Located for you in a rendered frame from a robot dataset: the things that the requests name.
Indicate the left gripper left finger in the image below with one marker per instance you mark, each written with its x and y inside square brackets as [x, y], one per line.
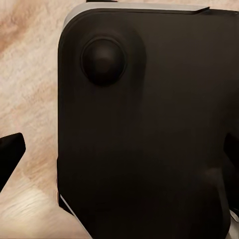
[12, 148]

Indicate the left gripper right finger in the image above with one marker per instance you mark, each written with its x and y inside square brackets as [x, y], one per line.
[231, 148]

